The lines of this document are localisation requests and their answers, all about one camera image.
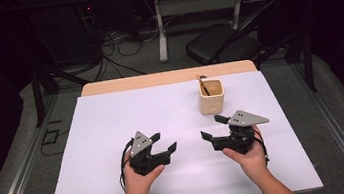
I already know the cream square cup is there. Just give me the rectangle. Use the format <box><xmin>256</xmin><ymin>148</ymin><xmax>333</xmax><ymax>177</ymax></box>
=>
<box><xmin>195</xmin><ymin>76</ymin><xmax>229</xmax><ymax>117</ymax></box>

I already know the dark equipment with red light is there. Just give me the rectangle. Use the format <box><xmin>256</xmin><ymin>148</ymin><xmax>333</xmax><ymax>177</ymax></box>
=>
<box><xmin>72</xmin><ymin>2</ymin><xmax>107</xmax><ymax>65</ymax></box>

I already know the person's right hand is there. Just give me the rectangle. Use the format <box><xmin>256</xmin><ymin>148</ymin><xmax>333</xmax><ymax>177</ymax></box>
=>
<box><xmin>219</xmin><ymin>122</ymin><xmax>272</xmax><ymax>180</ymax></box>

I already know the person's left hand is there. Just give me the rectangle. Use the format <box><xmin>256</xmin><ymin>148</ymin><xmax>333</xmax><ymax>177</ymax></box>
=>
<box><xmin>119</xmin><ymin>146</ymin><xmax>170</xmax><ymax>194</ymax></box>

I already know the tangle of floor cables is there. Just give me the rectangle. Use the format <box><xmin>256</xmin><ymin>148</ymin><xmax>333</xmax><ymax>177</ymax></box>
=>
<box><xmin>83</xmin><ymin>19</ymin><xmax>166</xmax><ymax>82</ymax></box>

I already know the black looped floor cable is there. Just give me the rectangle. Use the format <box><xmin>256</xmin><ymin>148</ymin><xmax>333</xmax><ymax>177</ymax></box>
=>
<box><xmin>36</xmin><ymin>118</ymin><xmax>75</xmax><ymax>159</ymax></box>

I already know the white table sheet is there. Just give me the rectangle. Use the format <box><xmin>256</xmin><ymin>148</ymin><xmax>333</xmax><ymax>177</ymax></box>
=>
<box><xmin>29</xmin><ymin>63</ymin><xmax>326</xmax><ymax>194</ymax></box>

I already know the desk with white legs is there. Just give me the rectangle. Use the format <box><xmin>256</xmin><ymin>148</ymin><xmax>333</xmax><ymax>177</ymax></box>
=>
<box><xmin>131</xmin><ymin>0</ymin><xmax>286</xmax><ymax>67</ymax></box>

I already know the right hand-held gripper cable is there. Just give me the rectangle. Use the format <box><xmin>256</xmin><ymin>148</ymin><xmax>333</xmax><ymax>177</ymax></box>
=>
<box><xmin>252</xmin><ymin>127</ymin><xmax>271</xmax><ymax>164</ymax></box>

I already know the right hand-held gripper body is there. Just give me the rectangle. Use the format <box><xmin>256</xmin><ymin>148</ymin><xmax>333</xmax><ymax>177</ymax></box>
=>
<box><xmin>208</xmin><ymin>106</ymin><xmax>275</xmax><ymax>159</ymax></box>

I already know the left hand-held gripper cable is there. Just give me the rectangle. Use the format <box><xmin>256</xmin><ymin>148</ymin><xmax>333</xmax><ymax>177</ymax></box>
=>
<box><xmin>114</xmin><ymin>137</ymin><xmax>142</xmax><ymax>194</ymax></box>

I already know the metal floor rail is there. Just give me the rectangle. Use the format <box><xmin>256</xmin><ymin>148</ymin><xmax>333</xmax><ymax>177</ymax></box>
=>
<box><xmin>289</xmin><ymin>53</ymin><xmax>344</xmax><ymax>194</ymax></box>
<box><xmin>0</xmin><ymin>91</ymin><xmax>73</xmax><ymax>194</ymax></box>

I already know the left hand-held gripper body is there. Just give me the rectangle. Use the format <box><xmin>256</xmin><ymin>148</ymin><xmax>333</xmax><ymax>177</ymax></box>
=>
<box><xmin>125</xmin><ymin>127</ymin><xmax>173</xmax><ymax>179</ymax></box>

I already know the wooden table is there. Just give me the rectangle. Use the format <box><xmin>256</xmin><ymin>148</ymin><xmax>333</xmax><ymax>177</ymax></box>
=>
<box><xmin>78</xmin><ymin>58</ymin><xmax>259</xmax><ymax>98</ymax></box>

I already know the black chair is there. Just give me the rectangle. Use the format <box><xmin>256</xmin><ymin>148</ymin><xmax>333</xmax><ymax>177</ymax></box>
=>
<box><xmin>179</xmin><ymin>0</ymin><xmax>291</xmax><ymax>70</ymax></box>

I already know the black metal stand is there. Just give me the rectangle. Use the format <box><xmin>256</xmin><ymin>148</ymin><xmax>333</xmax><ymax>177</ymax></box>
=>
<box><xmin>249</xmin><ymin>17</ymin><xmax>321</xmax><ymax>100</ymax></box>
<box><xmin>19</xmin><ymin>7</ymin><xmax>96</xmax><ymax>128</ymax></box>

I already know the dark chopstick with pale handle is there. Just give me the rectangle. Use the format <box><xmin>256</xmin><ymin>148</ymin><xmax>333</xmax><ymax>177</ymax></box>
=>
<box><xmin>195</xmin><ymin>73</ymin><xmax>211</xmax><ymax>98</ymax></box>

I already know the hand-held gripper cable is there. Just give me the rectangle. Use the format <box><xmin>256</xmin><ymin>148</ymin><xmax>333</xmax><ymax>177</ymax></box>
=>
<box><xmin>114</xmin><ymin>137</ymin><xmax>142</xmax><ymax>194</ymax></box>
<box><xmin>252</xmin><ymin>127</ymin><xmax>271</xmax><ymax>164</ymax></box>

